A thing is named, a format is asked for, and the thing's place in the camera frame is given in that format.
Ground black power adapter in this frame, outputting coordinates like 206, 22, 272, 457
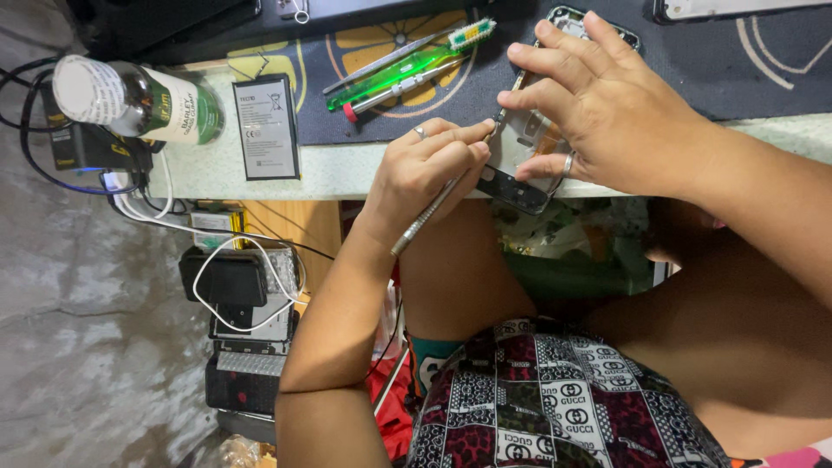
42, 83, 155, 174

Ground person's leg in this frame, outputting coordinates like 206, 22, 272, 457
398, 198, 538, 342
585, 224, 832, 459

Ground metal pry tool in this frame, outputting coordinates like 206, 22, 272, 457
390, 107, 508, 258

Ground green bottle with white cap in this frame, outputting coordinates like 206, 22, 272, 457
52, 55, 226, 146

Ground red bag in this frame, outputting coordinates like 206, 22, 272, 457
366, 348, 417, 464

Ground black cable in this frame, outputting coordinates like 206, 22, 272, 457
0, 57, 143, 196

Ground person's right hand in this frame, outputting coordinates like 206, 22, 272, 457
497, 10, 715, 197

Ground person's left hand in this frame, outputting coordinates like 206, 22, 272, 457
359, 117, 499, 247

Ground silver screwdriver with red cap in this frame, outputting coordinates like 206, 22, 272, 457
342, 55, 470, 124

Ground phone frame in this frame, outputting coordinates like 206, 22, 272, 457
476, 5, 642, 216

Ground pink patterned cloth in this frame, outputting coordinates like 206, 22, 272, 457
730, 438, 832, 468

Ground wooden cabinet panel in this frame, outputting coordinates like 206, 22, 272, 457
239, 199, 343, 301

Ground metal tweezers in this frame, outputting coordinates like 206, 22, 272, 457
322, 29, 466, 96

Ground patterned shorts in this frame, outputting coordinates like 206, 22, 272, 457
406, 317, 732, 468

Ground clear plastic bag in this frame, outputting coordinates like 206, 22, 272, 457
216, 433, 262, 468

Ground black and white phone battery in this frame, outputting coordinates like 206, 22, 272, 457
232, 73, 302, 182

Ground white cable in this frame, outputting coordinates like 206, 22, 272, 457
103, 149, 308, 334

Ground green clear toothbrush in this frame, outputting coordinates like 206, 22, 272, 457
325, 17, 498, 112

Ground person's left leg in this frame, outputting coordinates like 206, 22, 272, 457
398, 198, 538, 342

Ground person's right leg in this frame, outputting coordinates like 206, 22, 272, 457
585, 224, 832, 459

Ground phone with black rim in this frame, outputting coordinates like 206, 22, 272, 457
653, 0, 832, 25

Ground heap of phone parts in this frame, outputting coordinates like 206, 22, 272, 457
178, 207, 306, 446

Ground green waste bin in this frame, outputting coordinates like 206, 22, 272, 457
491, 197, 655, 301

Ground dark mat with yellow print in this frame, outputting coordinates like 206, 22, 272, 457
226, 0, 832, 146

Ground black box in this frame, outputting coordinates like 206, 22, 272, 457
65, 0, 264, 64

